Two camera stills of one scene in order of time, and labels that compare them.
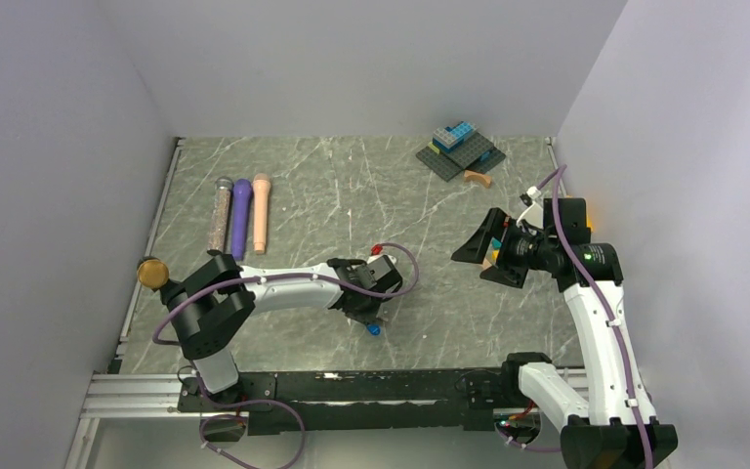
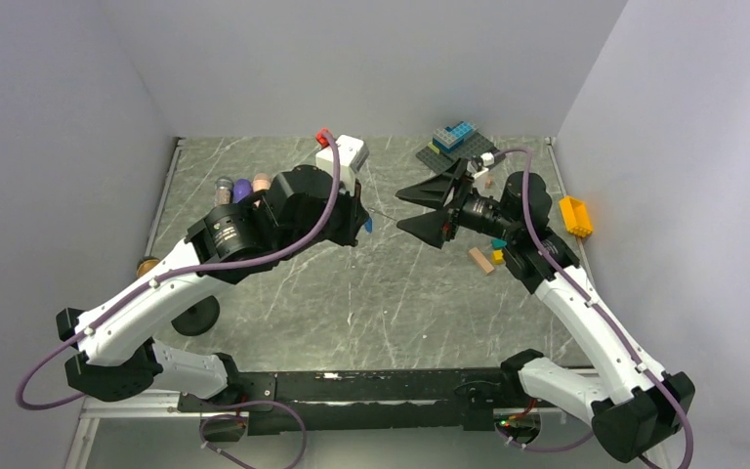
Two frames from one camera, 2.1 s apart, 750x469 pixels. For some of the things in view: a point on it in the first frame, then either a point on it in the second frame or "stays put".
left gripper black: [368, 317] → [355, 218]
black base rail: [348, 402] stays put
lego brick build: [458, 148] stays put
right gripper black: [477, 247] → [435, 228]
